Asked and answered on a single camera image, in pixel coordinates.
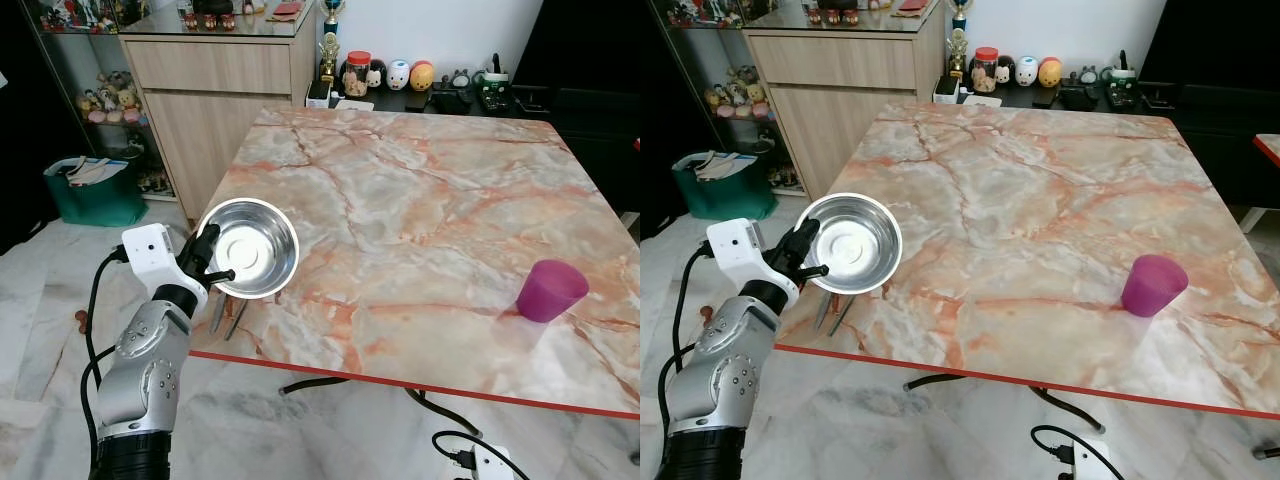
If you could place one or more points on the round stainless steel bowl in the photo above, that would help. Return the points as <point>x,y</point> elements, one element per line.
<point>250,250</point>
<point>855,245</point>

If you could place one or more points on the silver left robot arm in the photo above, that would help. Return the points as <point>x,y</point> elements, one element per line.
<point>140,370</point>
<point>725,375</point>

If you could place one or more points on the green bag with papers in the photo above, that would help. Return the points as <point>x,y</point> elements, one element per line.
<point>725,190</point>
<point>95,195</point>

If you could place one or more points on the light wooden cabinet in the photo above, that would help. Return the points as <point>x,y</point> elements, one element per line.
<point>220,100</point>
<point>850,95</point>

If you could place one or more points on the glass display shelf with toys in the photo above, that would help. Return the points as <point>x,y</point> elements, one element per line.
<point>110,95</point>
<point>735,95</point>

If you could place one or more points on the small white box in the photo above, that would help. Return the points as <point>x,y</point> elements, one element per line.
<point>947,90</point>
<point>319,95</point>

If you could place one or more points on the small gold trophy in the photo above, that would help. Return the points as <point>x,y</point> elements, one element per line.
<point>957,57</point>
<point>328,60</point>

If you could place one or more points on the marble pattern folding table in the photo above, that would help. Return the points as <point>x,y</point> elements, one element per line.
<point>430,220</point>
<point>1270,148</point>
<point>1030,210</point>

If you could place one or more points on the red lid glass jar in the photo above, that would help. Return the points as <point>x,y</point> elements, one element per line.
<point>986,72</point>
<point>357,75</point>

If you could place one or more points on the small round toy figure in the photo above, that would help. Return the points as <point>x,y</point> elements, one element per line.
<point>376,77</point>
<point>1004,73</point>

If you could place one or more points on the purple plastic cup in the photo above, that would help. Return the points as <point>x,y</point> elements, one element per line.
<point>1152,285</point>
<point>550,290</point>

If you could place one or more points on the white egg shaped toy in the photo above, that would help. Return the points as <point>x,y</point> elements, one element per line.
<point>1026,71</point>
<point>398,75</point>

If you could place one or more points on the yellow egg shaped toy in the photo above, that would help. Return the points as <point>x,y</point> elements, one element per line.
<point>1050,73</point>
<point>422,77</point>

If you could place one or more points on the black television screen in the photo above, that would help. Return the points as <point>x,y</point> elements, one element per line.
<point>585,40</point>
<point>1215,40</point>

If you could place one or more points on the small grey toy figure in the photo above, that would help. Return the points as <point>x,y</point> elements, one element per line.
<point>1089,75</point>
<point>461,78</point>

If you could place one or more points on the green and white mug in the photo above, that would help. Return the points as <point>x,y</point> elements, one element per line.
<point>1121,71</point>
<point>493,75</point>

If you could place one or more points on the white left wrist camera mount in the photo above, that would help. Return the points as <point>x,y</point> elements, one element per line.
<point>148,248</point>
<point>735,245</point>

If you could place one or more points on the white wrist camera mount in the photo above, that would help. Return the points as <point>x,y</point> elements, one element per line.
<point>492,465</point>
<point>735,245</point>
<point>148,248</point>
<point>1090,462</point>

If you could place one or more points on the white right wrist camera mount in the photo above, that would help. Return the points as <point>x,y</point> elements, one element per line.
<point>1090,462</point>
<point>492,465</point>

